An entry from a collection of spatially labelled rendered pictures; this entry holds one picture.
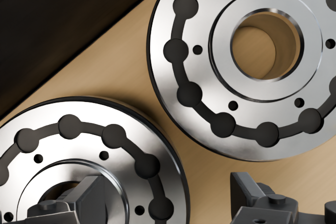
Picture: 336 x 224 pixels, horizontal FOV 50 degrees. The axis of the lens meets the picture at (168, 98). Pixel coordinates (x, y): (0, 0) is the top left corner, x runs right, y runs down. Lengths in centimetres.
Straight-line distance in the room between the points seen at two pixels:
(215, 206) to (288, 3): 11
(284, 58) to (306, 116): 3
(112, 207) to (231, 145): 6
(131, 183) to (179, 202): 2
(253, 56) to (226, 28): 4
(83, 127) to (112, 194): 3
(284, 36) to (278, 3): 2
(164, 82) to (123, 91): 4
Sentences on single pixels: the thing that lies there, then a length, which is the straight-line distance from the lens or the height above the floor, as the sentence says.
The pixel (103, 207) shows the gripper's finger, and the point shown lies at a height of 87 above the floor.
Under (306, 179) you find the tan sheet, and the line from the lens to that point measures 21.
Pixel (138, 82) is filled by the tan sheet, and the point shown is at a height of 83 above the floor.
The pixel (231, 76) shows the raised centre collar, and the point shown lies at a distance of 15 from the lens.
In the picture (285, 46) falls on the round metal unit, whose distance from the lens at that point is 18.
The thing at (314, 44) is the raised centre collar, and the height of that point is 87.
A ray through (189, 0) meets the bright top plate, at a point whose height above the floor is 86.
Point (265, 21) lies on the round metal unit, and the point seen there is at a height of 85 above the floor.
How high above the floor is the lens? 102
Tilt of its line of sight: 89 degrees down
